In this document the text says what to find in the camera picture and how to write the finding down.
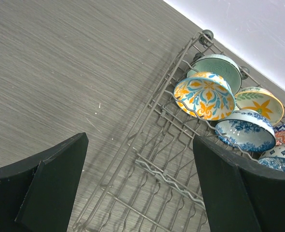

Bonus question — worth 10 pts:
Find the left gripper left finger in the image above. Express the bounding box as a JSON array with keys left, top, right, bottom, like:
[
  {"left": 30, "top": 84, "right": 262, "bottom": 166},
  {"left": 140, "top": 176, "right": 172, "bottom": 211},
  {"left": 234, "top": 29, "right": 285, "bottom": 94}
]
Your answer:
[{"left": 0, "top": 132, "right": 88, "bottom": 232}]

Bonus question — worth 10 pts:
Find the grey wire dish rack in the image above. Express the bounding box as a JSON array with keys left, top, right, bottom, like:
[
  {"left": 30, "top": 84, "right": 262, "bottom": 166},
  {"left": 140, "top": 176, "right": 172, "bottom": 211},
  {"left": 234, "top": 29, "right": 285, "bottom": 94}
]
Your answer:
[{"left": 73, "top": 30, "right": 229, "bottom": 232}]

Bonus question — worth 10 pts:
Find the mint green ribbed bowl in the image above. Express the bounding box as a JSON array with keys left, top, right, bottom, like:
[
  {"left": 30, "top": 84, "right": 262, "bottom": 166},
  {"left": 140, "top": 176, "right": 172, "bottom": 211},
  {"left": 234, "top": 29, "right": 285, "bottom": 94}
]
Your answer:
[{"left": 186, "top": 54, "right": 242, "bottom": 95}]

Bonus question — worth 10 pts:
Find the yellow blue floral bowl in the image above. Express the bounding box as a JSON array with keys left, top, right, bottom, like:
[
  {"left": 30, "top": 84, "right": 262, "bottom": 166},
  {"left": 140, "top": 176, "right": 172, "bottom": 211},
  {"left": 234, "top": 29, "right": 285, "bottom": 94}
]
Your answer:
[{"left": 173, "top": 72, "right": 236, "bottom": 121}]

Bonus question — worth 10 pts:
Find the blue white diamond bowl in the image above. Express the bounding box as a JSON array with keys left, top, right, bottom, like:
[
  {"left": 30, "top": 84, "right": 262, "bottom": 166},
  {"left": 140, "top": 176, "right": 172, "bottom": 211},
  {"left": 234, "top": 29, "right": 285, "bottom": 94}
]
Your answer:
[{"left": 258, "top": 144, "right": 285, "bottom": 172}]

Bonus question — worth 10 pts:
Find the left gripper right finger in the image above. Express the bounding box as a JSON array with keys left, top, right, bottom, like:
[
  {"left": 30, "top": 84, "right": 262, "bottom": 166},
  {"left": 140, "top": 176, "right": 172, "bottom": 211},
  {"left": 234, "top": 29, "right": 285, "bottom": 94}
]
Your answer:
[{"left": 193, "top": 136, "right": 285, "bottom": 232}]

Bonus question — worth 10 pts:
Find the blue floral bowl middle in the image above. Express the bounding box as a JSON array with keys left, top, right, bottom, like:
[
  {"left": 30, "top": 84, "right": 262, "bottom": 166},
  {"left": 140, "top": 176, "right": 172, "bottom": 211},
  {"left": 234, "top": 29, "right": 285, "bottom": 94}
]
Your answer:
[{"left": 215, "top": 109, "right": 276, "bottom": 152}]

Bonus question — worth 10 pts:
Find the yellow bowl with leaves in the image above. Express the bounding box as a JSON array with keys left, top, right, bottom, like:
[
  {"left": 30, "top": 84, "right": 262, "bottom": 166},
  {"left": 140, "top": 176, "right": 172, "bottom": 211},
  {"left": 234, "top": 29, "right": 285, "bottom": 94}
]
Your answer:
[{"left": 235, "top": 87, "right": 284, "bottom": 126}]

